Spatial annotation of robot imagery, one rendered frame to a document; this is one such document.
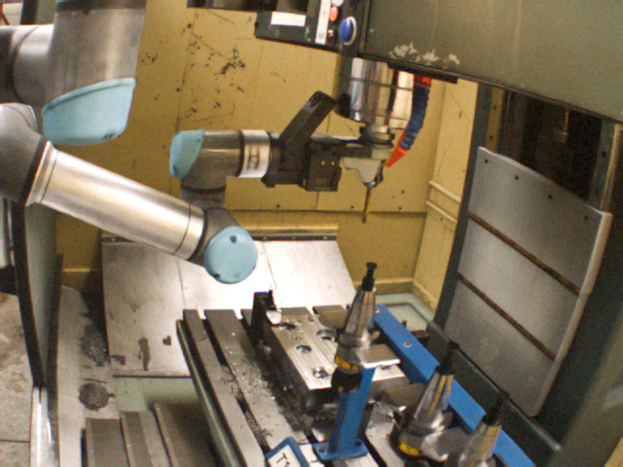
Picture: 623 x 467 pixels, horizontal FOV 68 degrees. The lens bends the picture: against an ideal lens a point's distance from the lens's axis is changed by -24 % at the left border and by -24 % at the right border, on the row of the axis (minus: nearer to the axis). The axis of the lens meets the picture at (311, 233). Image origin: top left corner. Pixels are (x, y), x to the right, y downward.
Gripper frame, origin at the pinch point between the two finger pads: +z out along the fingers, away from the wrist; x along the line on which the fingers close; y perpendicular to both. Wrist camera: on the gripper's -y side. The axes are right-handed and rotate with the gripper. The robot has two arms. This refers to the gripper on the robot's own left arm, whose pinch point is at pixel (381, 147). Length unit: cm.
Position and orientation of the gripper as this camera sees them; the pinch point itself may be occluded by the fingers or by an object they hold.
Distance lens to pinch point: 100.7
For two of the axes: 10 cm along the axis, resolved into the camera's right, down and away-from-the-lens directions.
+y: -1.3, 9.3, 3.5
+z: 9.3, -0.1, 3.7
